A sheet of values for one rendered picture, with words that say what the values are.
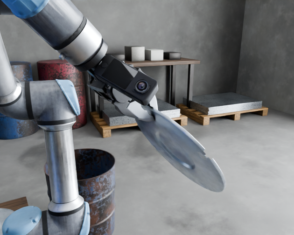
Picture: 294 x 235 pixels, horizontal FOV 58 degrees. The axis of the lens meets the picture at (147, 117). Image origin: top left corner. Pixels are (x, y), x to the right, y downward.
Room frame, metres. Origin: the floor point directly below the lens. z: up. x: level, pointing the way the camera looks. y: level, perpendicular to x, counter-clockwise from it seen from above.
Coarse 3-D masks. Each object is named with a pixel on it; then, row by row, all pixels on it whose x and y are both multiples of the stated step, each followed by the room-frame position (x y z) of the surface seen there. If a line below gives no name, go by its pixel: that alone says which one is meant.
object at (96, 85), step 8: (104, 40) 0.49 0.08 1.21; (104, 48) 0.47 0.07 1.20; (96, 56) 0.45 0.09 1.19; (104, 56) 0.49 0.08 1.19; (88, 64) 0.45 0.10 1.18; (96, 64) 0.48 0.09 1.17; (128, 64) 0.51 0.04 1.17; (88, 72) 0.52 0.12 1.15; (96, 80) 0.52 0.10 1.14; (96, 88) 0.51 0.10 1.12; (104, 88) 0.49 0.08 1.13; (112, 88) 0.48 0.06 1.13; (104, 96) 0.53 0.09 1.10; (112, 96) 0.50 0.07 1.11; (120, 96) 0.49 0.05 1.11
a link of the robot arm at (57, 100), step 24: (48, 96) 0.74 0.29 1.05; (72, 96) 0.77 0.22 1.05; (48, 120) 0.74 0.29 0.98; (72, 120) 0.77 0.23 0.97; (48, 144) 0.75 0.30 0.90; (72, 144) 0.78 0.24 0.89; (48, 168) 0.75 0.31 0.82; (72, 168) 0.75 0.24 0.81; (72, 192) 0.73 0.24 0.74; (48, 216) 0.71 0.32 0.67; (72, 216) 0.70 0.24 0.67
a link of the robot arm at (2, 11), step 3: (0, 0) 0.47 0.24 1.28; (0, 3) 0.48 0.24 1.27; (3, 3) 0.48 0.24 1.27; (0, 6) 0.48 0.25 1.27; (3, 6) 0.48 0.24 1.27; (6, 6) 0.48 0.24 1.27; (0, 9) 0.48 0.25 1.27; (3, 9) 0.48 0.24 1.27; (6, 9) 0.49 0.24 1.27; (9, 9) 0.49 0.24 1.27; (0, 12) 0.49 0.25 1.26; (3, 12) 0.49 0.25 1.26; (6, 12) 0.49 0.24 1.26; (9, 12) 0.49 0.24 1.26
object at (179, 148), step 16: (160, 112) 0.53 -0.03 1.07; (144, 128) 0.67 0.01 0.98; (160, 128) 0.57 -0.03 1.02; (176, 128) 0.50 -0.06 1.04; (160, 144) 0.65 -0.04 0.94; (176, 144) 0.58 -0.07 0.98; (192, 144) 0.49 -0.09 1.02; (176, 160) 0.64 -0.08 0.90; (192, 160) 0.56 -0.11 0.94; (208, 160) 0.48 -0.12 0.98; (192, 176) 0.62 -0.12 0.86; (208, 176) 0.53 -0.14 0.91
